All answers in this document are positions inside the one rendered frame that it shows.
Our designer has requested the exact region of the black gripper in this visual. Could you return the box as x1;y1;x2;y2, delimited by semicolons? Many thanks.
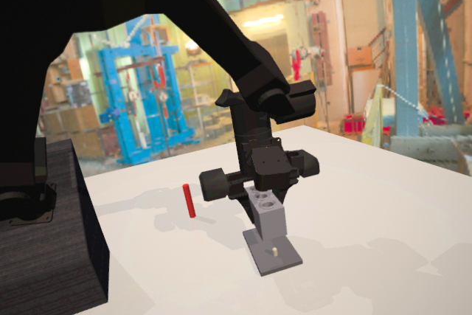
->
198;129;320;224

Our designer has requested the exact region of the red peg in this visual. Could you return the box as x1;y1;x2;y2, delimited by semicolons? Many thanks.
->
183;184;196;218

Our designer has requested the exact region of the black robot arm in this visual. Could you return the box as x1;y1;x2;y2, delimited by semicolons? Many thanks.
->
0;0;316;226

